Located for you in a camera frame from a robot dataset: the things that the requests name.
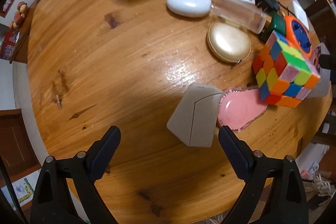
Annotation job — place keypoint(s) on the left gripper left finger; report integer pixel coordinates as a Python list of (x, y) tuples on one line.
[(52, 202)]

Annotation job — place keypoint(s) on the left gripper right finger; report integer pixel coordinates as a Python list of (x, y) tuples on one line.
[(286, 202)]

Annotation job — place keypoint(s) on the pink clear blister case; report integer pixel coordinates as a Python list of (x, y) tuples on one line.
[(239, 107)]

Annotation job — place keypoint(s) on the colourful puzzle cube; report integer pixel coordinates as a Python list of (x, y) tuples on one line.
[(285, 77)]

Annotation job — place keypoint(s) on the round gold compact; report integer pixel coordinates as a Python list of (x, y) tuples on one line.
[(228, 43)]

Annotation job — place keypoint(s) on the orange blue cable reel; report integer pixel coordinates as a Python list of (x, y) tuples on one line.
[(297, 33)]

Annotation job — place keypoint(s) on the clear plastic box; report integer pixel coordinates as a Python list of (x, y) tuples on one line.
[(241, 13)]

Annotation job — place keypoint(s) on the white charger block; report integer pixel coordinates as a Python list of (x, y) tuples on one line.
[(300, 13)]

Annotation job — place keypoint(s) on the brown side cabinet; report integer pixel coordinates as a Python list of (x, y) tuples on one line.
[(20, 52)]

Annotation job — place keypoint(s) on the red gift box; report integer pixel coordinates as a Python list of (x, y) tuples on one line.
[(8, 43)]

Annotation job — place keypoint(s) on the fruit pile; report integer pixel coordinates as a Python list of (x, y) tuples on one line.
[(20, 15)]

